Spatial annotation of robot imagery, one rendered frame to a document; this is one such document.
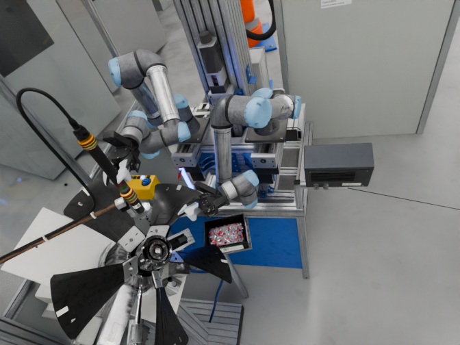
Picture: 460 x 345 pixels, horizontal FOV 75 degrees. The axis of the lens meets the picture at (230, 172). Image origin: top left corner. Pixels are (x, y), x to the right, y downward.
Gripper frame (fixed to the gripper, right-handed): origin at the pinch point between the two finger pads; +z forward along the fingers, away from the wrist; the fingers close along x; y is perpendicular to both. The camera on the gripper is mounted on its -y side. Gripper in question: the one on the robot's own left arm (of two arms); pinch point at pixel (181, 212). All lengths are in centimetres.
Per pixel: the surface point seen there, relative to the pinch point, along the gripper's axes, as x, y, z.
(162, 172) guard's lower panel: 94, -114, 4
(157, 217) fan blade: -0.6, -3.3, 9.2
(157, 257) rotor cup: -5.5, 16.0, 14.1
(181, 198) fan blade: 1.2, -7.1, -3.0
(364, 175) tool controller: -1, 28, -71
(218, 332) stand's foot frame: 108, 22, 19
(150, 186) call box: 15.1, -34.4, 8.5
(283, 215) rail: 37, 7, -44
